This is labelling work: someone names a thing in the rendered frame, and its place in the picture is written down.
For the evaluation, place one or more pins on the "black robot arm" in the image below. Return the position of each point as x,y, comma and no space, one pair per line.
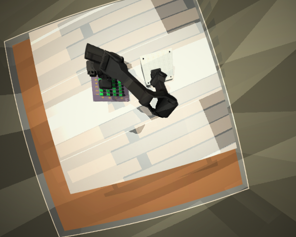
101,61

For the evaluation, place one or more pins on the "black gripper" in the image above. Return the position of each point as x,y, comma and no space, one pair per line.
104,83

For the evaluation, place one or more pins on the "grey switch panel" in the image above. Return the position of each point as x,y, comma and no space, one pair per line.
118,92

